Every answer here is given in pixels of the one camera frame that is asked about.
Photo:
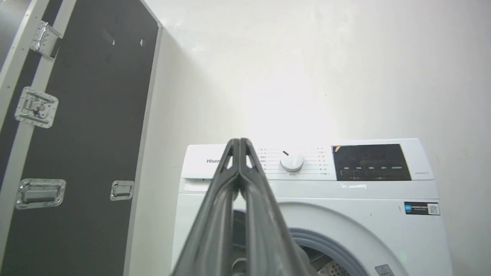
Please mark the black label sticker with QR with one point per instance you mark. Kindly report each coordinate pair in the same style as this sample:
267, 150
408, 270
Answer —
421, 208

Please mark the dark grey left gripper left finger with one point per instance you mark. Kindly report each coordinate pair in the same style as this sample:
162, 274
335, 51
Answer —
215, 226

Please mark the black washing machine display panel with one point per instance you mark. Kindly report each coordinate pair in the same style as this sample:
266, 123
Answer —
371, 162

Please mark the grey rubber door gasket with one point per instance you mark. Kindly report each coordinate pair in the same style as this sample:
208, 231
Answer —
337, 249

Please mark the white front-load washing machine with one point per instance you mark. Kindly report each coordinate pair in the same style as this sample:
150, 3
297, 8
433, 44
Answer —
364, 222

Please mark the silver butterfly latch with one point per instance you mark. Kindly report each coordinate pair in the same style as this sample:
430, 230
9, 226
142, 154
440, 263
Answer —
36, 107

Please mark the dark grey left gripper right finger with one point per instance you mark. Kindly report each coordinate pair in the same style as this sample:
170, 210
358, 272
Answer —
264, 230

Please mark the black flight case with aluminium edges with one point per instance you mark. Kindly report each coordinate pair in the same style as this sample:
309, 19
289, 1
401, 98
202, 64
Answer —
76, 145

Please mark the steel perforated washer drum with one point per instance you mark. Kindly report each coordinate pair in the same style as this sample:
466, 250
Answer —
330, 266

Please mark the silver case hinge bracket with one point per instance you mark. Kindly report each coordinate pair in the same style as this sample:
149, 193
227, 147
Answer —
45, 39

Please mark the white round program dial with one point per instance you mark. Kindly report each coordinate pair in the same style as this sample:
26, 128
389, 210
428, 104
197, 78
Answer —
292, 161

